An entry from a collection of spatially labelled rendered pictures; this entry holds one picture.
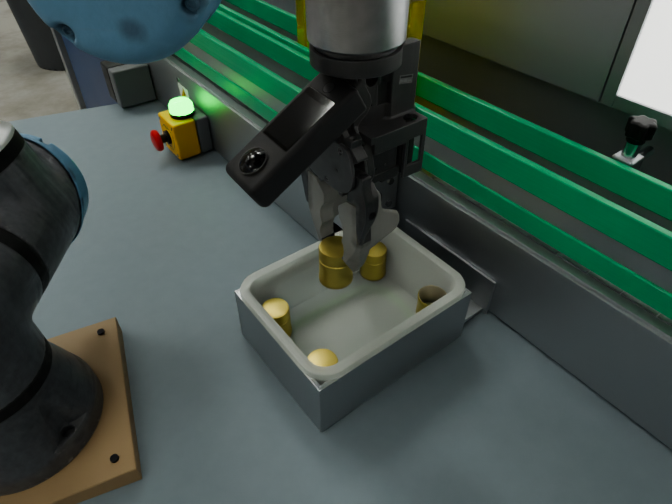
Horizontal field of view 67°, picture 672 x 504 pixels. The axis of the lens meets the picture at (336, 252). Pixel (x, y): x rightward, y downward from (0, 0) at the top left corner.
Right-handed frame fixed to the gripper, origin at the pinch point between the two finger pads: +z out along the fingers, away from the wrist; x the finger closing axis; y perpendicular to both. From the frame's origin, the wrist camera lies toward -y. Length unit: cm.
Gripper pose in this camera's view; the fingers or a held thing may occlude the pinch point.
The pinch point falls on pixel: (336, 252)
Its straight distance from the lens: 50.9
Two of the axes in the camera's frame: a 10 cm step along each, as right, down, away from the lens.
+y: 8.1, -4.0, 4.4
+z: 0.1, 7.5, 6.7
